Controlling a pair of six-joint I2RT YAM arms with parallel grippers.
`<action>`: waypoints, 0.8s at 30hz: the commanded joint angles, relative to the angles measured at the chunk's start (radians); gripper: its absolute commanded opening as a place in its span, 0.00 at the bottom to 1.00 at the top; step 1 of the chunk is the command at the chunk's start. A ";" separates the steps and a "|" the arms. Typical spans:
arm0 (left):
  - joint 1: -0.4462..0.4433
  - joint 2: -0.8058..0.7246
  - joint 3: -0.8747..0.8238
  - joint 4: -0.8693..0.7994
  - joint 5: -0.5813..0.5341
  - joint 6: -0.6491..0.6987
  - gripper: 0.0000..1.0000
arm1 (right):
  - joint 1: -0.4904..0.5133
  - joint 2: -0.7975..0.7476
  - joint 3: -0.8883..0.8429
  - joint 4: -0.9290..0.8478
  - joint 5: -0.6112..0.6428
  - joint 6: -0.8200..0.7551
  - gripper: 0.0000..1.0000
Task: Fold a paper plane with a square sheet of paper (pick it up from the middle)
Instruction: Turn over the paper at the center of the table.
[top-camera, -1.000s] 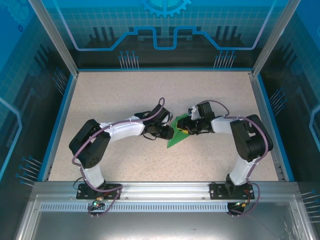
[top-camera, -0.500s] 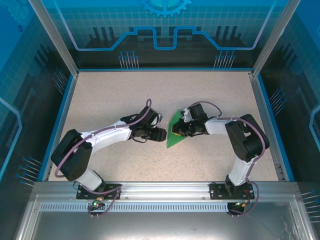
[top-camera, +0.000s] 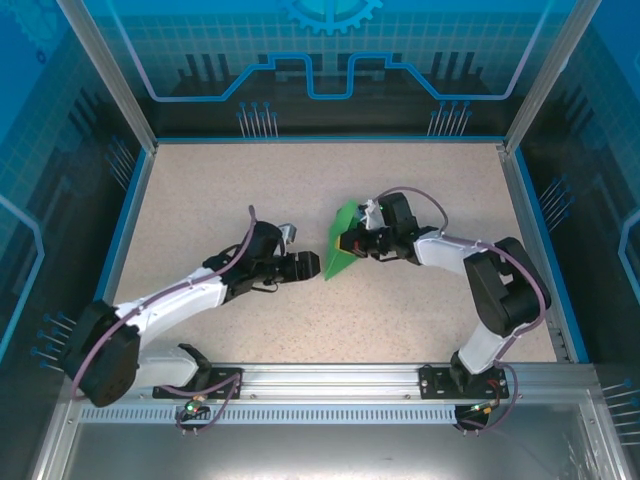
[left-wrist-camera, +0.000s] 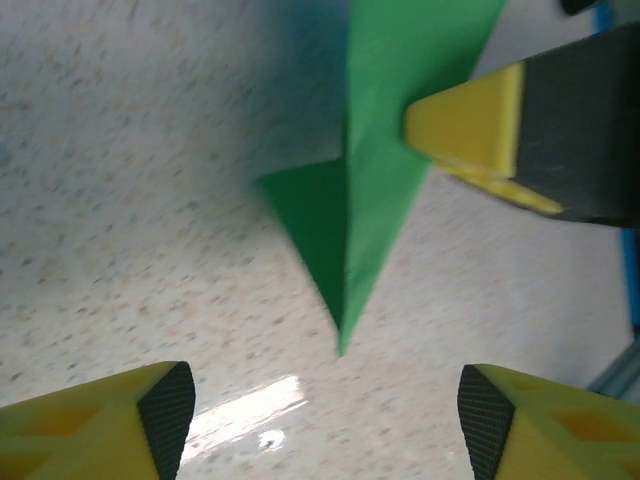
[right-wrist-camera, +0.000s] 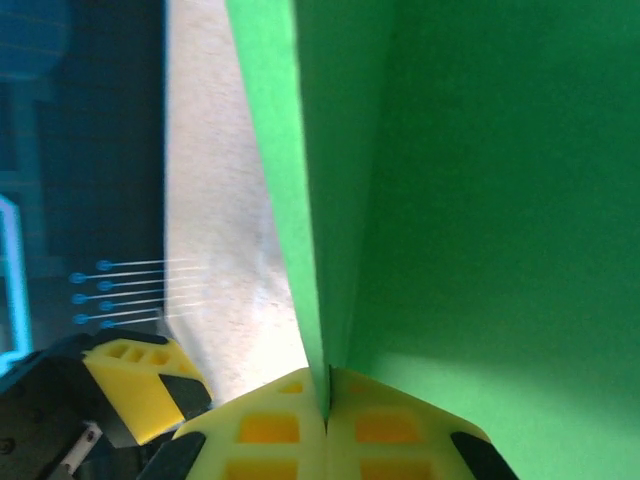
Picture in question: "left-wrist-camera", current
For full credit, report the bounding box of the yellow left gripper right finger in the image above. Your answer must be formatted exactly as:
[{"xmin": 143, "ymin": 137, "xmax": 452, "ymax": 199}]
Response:
[{"xmin": 457, "ymin": 363, "xmax": 640, "ymax": 480}]

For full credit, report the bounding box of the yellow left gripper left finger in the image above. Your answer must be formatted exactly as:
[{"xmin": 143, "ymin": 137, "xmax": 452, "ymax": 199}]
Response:
[{"xmin": 0, "ymin": 360, "xmax": 196, "ymax": 480}]

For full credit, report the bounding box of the green cloth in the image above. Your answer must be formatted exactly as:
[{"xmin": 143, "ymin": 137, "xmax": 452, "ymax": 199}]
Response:
[{"xmin": 255, "ymin": 0, "xmax": 507, "ymax": 357}]

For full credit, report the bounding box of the aluminium mounting rail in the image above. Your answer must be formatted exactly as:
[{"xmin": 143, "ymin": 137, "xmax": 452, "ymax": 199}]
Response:
[{"xmin": 584, "ymin": 344, "xmax": 640, "ymax": 401}]

